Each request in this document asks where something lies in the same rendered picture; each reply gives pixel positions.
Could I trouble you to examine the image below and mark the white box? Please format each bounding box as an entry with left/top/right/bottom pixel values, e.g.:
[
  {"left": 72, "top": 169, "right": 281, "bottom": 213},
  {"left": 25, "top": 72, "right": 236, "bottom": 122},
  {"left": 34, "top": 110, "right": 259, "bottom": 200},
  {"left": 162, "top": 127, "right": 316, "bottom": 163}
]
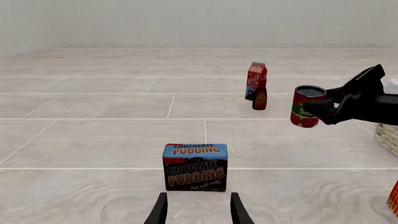
[{"left": 384, "top": 78, "right": 398, "bottom": 95}]

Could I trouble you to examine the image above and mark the red and yellow butter box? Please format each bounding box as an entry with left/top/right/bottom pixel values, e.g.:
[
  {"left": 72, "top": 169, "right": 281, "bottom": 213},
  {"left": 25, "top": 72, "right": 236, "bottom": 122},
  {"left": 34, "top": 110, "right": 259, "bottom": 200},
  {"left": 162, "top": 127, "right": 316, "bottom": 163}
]
[{"left": 386, "top": 179, "right": 398, "bottom": 217}]

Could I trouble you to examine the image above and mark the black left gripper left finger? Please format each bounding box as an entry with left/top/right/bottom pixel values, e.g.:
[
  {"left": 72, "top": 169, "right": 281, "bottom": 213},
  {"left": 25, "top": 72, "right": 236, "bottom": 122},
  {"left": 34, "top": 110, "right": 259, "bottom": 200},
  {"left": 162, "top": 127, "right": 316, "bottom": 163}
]
[{"left": 144, "top": 192, "right": 169, "bottom": 224}]

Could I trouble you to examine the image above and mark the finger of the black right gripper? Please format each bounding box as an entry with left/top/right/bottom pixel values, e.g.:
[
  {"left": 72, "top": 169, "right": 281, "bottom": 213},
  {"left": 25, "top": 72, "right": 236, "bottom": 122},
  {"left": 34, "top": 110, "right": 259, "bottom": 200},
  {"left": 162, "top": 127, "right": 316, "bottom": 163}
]
[
  {"left": 325, "top": 86, "right": 354, "bottom": 101},
  {"left": 302, "top": 99, "right": 337, "bottom": 114}
]

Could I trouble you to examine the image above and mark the pale woven basket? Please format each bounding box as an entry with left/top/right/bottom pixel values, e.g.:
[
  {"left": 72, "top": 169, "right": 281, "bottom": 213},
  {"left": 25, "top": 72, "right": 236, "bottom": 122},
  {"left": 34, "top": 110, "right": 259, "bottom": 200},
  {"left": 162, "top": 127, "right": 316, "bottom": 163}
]
[{"left": 373, "top": 123, "right": 398, "bottom": 158}]

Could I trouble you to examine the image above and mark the red and white milk carton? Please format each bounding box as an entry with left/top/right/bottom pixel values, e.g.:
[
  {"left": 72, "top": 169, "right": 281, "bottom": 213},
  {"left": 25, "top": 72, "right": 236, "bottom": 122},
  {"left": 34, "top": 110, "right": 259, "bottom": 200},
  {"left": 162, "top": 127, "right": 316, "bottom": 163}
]
[{"left": 244, "top": 61, "right": 269, "bottom": 103}]

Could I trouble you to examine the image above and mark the chocolate pudding box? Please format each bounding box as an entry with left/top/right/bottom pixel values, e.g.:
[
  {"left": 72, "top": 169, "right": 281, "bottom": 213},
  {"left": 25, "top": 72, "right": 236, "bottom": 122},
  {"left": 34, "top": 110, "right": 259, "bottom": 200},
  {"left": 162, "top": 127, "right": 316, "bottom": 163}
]
[{"left": 162, "top": 142, "right": 228, "bottom": 193}]

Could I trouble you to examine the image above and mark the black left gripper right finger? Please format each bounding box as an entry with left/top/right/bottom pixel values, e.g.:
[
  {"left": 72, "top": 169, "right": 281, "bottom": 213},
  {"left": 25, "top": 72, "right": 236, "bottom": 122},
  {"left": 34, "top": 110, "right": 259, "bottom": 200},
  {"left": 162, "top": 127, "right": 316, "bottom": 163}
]
[{"left": 230, "top": 192, "right": 256, "bottom": 224}]

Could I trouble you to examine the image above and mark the dark red sauce bottle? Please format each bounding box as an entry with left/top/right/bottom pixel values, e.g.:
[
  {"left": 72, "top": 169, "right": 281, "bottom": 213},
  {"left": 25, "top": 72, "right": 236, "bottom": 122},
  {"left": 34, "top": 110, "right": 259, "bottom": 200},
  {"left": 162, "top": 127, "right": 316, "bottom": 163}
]
[{"left": 252, "top": 77, "right": 268, "bottom": 111}]

